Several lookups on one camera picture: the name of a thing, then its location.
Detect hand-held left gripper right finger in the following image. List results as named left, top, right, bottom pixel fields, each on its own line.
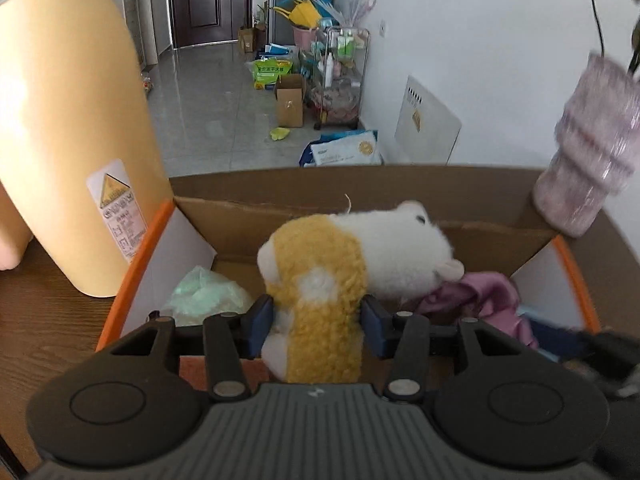
left=360, top=294, right=541, bottom=402

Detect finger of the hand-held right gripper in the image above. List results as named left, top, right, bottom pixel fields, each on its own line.
left=530, top=321, right=610, bottom=359

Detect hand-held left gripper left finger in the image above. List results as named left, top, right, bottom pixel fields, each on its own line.
left=107, top=294, right=275, bottom=402

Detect light green soft toy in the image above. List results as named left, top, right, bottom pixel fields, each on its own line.
left=162, top=265, right=256, bottom=328

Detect yellow white plush toy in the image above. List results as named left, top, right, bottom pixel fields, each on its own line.
left=256, top=200, right=466, bottom=385

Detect red cardboard box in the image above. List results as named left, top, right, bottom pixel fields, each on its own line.
left=95, top=164, right=640, bottom=361

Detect brown sponge cake toy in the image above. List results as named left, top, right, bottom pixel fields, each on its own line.
left=179, top=356, right=273, bottom=393

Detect white plastic package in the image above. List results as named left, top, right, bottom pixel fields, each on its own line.
left=299, top=130, right=383, bottom=167

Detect purple ribbed vase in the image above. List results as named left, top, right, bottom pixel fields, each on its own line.
left=531, top=52, right=640, bottom=238

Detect white leaning board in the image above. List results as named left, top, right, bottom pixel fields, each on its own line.
left=394, top=75, right=462, bottom=166

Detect open brown cardboard box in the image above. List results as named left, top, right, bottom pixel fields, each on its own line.
left=274, top=74, right=307, bottom=128

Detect metal trolley rack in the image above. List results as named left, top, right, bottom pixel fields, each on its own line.
left=312, top=27, right=371, bottom=131

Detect green printed bag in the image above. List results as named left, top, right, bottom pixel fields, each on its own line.
left=245, top=57, right=292, bottom=91

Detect pink hard suitcase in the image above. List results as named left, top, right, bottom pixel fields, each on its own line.
left=0, top=182, right=35, bottom=272

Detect yellow thermos jug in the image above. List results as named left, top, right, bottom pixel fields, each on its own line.
left=0, top=0, right=173, bottom=298

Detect pink bin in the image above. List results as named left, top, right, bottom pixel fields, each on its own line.
left=291, top=25, right=321, bottom=51

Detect blue yellow bags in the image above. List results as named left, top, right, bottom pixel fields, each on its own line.
left=272, top=0, right=333, bottom=31

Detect purple feather decoration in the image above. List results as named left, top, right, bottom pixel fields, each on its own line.
left=345, top=0, right=377, bottom=28

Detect dark brown entrance door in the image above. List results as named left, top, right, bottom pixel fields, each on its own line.
left=167, top=0, right=251, bottom=50

